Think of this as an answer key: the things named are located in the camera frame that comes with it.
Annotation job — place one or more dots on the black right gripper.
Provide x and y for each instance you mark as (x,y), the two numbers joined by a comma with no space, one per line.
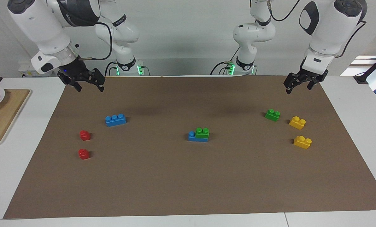
(77,71)

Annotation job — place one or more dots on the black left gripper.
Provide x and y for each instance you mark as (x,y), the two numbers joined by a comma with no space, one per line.
(311,75)

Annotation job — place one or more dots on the green two-stud toy brick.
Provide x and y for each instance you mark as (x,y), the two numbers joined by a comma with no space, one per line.
(202,133)
(272,115)

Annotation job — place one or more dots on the blue three-stud toy brick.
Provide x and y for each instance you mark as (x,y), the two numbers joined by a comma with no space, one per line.
(191,136)
(115,120)

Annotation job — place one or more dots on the white Franka left arm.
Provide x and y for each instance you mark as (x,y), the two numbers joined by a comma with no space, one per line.
(330,28)

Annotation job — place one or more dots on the white Franka right arm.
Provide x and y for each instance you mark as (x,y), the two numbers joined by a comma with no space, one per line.
(46,28)

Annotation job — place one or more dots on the yellow two-stud toy brick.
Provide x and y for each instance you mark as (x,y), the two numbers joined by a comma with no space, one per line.
(297,123)
(302,142)

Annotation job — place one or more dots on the red one-stud toy brick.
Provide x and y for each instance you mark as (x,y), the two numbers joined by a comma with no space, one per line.
(85,135)
(84,154)

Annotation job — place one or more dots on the black stand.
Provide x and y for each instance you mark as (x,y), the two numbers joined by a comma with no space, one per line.
(374,66)

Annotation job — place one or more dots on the wooden cutting board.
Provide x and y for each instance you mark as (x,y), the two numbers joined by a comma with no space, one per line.
(2,119)

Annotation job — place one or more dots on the brown table mat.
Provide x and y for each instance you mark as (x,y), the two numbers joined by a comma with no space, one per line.
(191,183)

